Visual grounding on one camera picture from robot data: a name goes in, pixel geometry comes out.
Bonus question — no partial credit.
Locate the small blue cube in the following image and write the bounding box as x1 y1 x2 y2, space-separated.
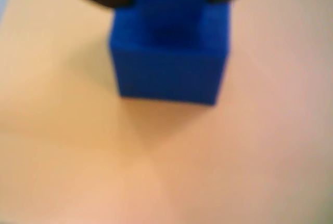
108 2 233 108

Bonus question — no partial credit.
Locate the orange paper square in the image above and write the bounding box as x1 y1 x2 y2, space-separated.
0 0 333 224

